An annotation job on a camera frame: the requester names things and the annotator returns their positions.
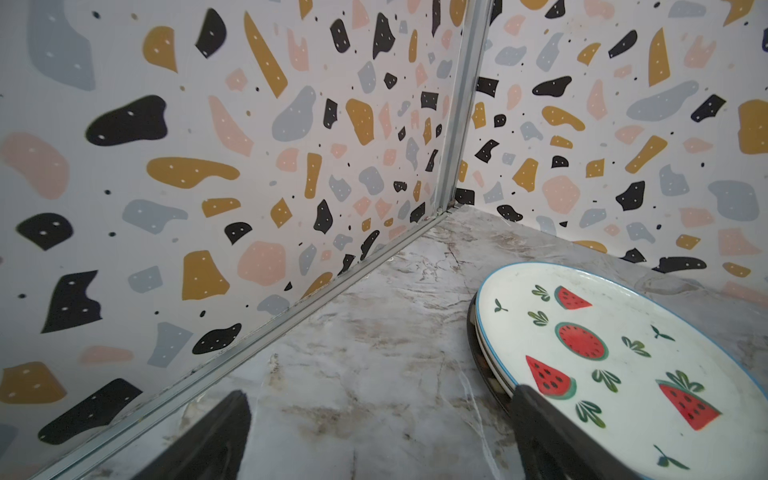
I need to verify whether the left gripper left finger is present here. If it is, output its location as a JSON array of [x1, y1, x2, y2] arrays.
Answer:
[[134, 390, 251, 480]]

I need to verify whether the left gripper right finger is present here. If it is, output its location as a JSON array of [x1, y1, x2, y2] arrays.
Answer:
[[510, 385, 638, 479]]

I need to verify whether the watermelon pattern plate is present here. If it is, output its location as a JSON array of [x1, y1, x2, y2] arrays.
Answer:
[[475, 262, 767, 479]]

